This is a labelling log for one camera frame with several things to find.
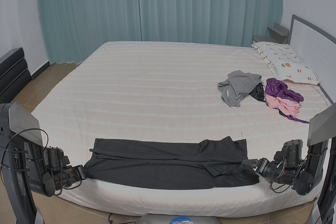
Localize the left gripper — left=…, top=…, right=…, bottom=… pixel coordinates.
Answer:
left=75, top=164, right=89, bottom=181

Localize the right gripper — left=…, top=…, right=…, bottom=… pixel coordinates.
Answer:
left=253, top=158, right=273, bottom=181

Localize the black long-sleeved top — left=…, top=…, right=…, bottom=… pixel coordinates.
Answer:
left=84, top=136, right=260, bottom=190

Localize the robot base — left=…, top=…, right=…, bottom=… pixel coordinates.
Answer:
left=135, top=215, right=219, bottom=224

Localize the bed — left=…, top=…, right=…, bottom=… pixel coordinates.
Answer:
left=31, top=14, right=336, bottom=218

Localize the pink garment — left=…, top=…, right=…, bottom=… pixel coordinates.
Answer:
left=265, top=93, right=300, bottom=117

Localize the black patterned garment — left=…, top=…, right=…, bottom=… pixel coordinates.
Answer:
left=249, top=82, right=266, bottom=103

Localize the purple garment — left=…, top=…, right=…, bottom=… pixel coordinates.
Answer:
left=265, top=78, right=310, bottom=124

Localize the grey garment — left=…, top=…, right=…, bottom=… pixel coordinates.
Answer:
left=217, top=70, right=263, bottom=109

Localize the white printed pillow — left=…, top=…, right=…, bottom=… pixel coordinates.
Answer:
left=251, top=41, right=321, bottom=85

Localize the black chest of drawers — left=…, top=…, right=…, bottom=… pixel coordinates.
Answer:
left=0, top=47, right=33, bottom=103

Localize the grey bedside table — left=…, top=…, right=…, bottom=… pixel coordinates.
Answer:
left=253, top=22, right=289, bottom=43

